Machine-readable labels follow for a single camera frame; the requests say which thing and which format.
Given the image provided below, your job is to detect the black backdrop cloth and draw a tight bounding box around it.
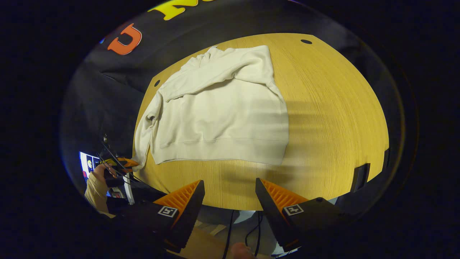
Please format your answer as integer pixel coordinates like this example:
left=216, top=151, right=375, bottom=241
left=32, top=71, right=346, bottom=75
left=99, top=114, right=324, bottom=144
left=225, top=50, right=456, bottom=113
left=60, top=0, right=405, bottom=202

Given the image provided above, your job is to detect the black cable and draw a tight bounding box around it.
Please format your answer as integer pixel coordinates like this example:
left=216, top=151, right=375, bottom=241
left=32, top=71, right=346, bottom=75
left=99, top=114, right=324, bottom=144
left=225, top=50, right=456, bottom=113
left=245, top=210, right=263, bottom=257
left=222, top=210, right=235, bottom=259

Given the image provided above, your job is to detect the lit computer monitor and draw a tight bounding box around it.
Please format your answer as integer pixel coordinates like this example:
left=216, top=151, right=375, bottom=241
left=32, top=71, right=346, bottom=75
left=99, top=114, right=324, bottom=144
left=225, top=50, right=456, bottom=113
left=79, top=151, right=105, bottom=180

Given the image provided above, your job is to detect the cream sweatshirt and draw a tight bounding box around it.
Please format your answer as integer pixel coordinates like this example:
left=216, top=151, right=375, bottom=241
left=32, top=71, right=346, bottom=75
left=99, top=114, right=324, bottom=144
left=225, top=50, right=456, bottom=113
left=131, top=45, right=290, bottom=171

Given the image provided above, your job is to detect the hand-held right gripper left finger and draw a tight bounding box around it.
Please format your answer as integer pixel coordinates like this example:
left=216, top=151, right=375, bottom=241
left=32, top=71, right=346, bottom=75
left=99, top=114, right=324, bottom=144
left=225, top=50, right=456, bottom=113
left=117, top=180, right=206, bottom=253

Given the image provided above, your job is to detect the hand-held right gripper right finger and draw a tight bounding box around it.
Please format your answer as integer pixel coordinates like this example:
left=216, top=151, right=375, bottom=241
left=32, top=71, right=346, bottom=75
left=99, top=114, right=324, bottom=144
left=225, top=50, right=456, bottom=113
left=255, top=178, right=353, bottom=253

